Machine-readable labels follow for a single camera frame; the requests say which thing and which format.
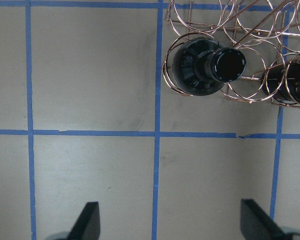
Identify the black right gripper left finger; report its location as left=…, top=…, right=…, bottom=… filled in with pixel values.
left=68, top=202, right=101, bottom=240

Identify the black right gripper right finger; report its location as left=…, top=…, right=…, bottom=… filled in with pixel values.
left=240, top=199, right=286, bottom=240

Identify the dark wine bottle rear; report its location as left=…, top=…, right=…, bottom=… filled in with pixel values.
left=262, top=59, right=300, bottom=104

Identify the dark wine bottle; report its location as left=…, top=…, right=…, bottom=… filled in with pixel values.
left=172, top=37, right=246, bottom=96
left=262, top=59, right=300, bottom=104

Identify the dark wine bottle front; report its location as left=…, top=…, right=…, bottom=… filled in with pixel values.
left=172, top=37, right=246, bottom=96

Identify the copper wire bottle basket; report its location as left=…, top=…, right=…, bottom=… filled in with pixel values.
left=161, top=0, right=300, bottom=109

